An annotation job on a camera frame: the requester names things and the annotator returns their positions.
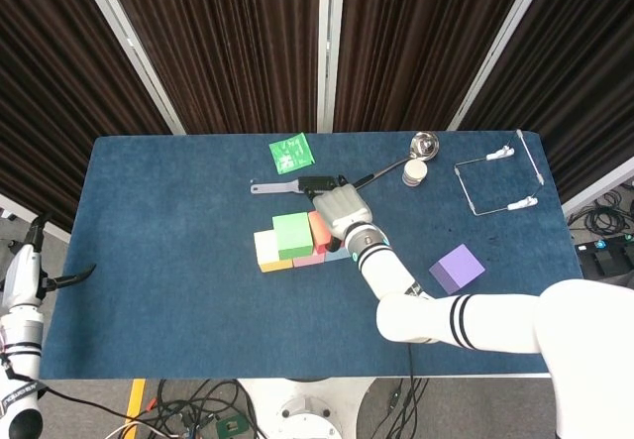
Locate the yellow foam cube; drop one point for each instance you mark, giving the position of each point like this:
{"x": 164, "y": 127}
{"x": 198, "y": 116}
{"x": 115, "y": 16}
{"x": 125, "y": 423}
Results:
{"x": 265, "y": 248}

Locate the pink foam cube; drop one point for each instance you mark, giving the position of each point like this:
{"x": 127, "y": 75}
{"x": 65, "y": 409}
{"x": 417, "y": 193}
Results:
{"x": 307, "y": 259}

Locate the dark brown curtain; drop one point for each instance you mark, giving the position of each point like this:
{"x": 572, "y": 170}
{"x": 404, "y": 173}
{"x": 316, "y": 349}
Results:
{"x": 421, "y": 42}
{"x": 223, "y": 42}
{"x": 59, "y": 87}
{"x": 584, "y": 72}

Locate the white partition post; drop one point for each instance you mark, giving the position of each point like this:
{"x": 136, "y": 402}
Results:
{"x": 134, "y": 47}
{"x": 329, "y": 42}
{"x": 500, "y": 47}

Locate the small white jar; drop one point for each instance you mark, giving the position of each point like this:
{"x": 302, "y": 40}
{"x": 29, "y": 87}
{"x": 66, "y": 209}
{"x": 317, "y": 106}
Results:
{"x": 414, "y": 173}

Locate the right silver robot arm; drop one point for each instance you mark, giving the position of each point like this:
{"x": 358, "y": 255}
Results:
{"x": 470, "y": 320}

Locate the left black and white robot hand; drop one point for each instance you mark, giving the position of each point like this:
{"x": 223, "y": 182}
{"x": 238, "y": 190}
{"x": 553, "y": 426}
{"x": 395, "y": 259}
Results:
{"x": 22, "y": 275}

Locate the green foam cube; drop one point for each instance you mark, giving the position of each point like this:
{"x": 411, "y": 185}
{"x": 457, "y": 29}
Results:
{"x": 292, "y": 233}

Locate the grey brush with black bristles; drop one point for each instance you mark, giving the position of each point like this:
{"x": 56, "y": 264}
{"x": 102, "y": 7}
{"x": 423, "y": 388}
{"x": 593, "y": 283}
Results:
{"x": 272, "y": 188}

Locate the white plastic clip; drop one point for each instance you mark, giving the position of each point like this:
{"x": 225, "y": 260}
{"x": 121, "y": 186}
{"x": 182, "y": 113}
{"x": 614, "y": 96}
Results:
{"x": 522, "y": 204}
{"x": 499, "y": 154}

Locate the black device box with lights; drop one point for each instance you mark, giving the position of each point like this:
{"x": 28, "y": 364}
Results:
{"x": 604, "y": 258}

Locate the light blue foam cube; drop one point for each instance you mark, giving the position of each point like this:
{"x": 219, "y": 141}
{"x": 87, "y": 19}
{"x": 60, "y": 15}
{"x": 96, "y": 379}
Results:
{"x": 337, "y": 255}

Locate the green foil sachet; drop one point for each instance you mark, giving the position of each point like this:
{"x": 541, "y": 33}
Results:
{"x": 292, "y": 154}

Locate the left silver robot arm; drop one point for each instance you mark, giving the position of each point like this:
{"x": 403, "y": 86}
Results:
{"x": 20, "y": 369}

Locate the yellow floor tape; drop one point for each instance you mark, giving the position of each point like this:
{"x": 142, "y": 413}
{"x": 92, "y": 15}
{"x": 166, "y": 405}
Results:
{"x": 135, "y": 399}

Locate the red foam cube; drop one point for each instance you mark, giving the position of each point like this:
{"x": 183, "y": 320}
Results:
{"x": 318, "y": 231}

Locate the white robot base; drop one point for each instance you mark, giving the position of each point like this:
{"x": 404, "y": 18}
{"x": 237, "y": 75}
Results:
{"x": 307, "y": 409}

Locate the thin white rod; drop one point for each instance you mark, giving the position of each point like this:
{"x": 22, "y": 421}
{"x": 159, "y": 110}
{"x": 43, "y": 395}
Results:
{"x": 531, "y": 159}

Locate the white partition rail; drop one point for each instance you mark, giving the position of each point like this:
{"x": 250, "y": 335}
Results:
{"x": 25, "y": 211}
{"x": 599, "y": 188}

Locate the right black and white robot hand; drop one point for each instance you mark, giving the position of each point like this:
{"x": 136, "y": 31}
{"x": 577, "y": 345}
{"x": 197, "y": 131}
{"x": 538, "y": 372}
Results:
{"x": 344, "y": 208}

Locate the purple foam cube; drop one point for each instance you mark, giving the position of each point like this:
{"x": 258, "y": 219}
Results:
{"x": 458, "y": 268}

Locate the blue fabric table cover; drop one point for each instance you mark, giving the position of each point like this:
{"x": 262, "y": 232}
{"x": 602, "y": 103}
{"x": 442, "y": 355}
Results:
{"x": 198, "y": 320}

